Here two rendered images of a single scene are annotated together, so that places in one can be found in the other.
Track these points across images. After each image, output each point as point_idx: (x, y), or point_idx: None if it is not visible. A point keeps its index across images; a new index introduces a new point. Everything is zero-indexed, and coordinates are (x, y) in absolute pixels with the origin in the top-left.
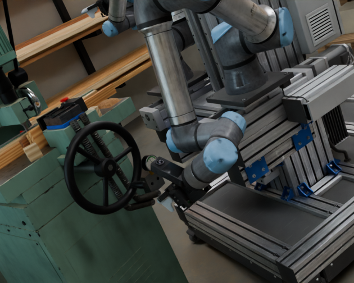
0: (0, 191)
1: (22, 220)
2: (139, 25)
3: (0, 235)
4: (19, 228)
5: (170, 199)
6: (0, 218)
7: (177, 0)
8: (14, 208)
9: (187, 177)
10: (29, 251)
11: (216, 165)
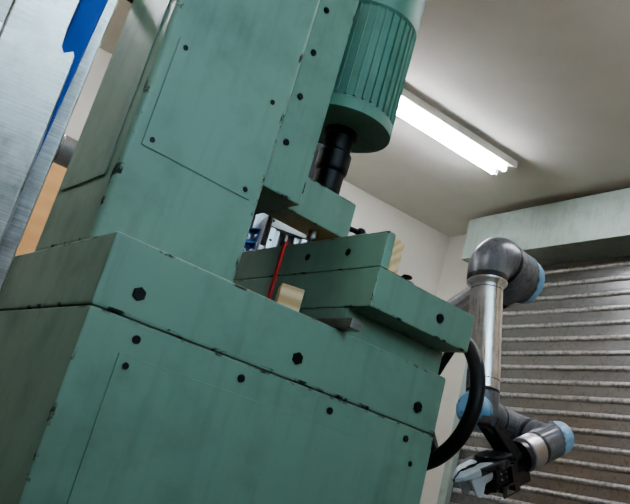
0: (472, 325)
1: (415, 400)
2: (500, 272)
3: (268, 417)
4: (379, 415)
5: (492, 475)
6: (332, 373)
7: (527, 283)
8: (422, 368)
9: (538, 449)
10: (352, 483)
11: (571, 444)
